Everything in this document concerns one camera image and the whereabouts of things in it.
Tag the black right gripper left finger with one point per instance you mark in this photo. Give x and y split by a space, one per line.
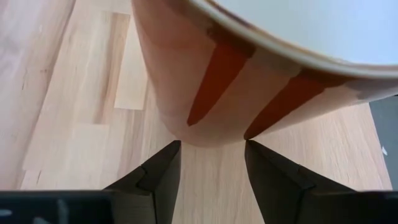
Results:
155 186

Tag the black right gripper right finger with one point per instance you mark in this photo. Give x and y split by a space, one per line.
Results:
276 186

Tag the orange cup white inside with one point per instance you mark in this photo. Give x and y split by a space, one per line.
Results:
174 77

